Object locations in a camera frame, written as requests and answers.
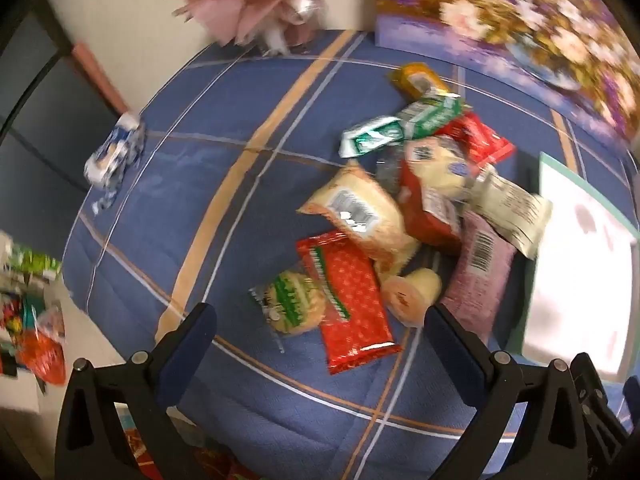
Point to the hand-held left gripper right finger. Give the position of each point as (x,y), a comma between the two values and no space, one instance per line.
(452,355)

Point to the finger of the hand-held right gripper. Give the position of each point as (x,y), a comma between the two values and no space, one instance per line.
(602,420)

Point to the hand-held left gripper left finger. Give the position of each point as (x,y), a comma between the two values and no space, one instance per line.
(192,345)

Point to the small yellow cake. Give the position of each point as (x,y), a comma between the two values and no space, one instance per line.
(412,295)

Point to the pink packet with barcode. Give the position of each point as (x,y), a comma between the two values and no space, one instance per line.
(477,275)

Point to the round cookie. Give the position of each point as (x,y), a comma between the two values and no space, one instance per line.
(295,300)

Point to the long red dotted packet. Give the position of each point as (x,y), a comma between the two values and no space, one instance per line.
(350,300)

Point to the white box with teal rim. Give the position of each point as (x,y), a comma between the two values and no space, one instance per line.
(575,285)

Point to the red packet with white label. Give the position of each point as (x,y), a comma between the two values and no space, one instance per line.
(430,215)

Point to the plain white packet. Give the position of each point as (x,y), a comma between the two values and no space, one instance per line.
(510,210)

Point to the beige packet with barcode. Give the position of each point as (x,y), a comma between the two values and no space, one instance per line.
(357,215)

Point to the white packet with blue badge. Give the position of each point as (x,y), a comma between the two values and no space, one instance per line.
(440,165)

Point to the red triangular packet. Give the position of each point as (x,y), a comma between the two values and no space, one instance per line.
(482,140)

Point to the small green white packet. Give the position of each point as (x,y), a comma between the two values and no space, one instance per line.
(372,135)

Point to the green white carton-shaped packet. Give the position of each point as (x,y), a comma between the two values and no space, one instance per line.
(432,112)

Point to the yellow packet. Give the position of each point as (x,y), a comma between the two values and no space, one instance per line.
(417,80)

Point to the red patterned item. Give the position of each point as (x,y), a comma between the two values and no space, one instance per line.
(200,460)

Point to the pile of colourful packets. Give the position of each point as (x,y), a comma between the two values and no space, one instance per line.
(30,330)

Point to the dark grey packet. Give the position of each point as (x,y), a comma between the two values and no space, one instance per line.
(389,175)

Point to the blue white patterned packet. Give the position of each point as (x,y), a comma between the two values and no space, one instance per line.
(115,152)

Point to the blue plaid cloth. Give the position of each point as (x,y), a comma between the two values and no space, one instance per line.
(200,135)

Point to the pink board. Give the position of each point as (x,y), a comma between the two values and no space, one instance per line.
(100,75)

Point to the dark grey cabinet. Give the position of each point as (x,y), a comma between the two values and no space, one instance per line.
(35,100)

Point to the flower painting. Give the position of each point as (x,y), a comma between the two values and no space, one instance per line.
(525,15)

